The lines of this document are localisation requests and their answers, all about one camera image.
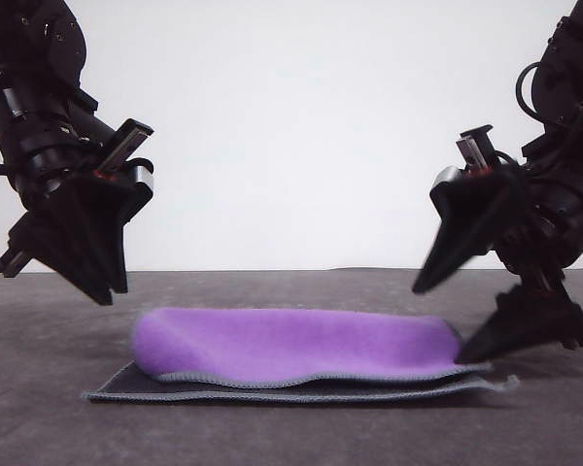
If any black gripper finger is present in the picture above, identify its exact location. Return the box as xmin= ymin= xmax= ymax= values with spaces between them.
xmin=411 ymin=168 xmax=525 ymax=295
xmin=76 ymin=174 xmax=130 ymax=295
xmin=27 ymin=176 xmax=115 ymax=307
xmin=453 ymin=283 xmax=583 ymax=366

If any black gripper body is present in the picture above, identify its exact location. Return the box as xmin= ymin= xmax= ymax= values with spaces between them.
xmin=455 ymin=124 xmax=583 ymax=293
xmin=0 ymin=88 xmax=155 ymax=279

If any purple towel with grey hem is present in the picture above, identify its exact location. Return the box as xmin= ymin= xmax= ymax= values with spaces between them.
xmin=80 ymin=305 xmax=520 ymax=407

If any grey table cloth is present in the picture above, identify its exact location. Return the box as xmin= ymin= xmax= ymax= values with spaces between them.
xmin=0 ymin=266 xmax=583 ymax=466

